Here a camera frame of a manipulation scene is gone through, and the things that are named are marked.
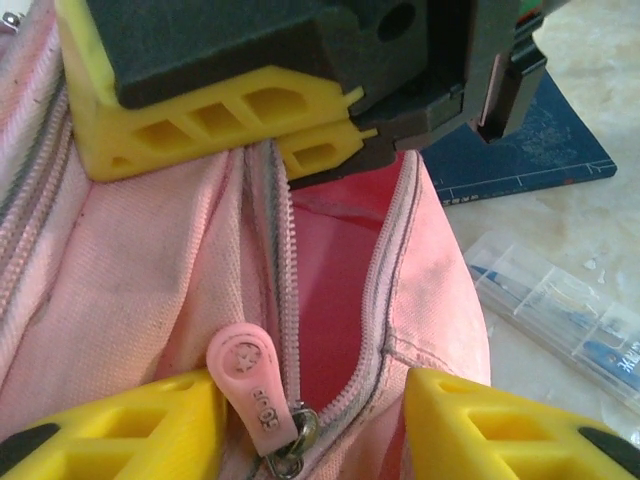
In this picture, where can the dark blue book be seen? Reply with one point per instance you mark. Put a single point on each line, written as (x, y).
(550, 150)

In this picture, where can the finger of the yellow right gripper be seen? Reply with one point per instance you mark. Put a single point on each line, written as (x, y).
(100, 125)
(345, 145)

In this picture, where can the pink rubber zipper pull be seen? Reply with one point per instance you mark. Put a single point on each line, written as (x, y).
(245, 380)

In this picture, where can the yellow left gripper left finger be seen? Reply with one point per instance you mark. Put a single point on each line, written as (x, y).
(190, 400)

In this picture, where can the pink backpack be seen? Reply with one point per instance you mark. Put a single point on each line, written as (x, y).
(125, 275)

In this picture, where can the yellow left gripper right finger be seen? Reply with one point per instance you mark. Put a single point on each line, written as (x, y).
(430, 400)

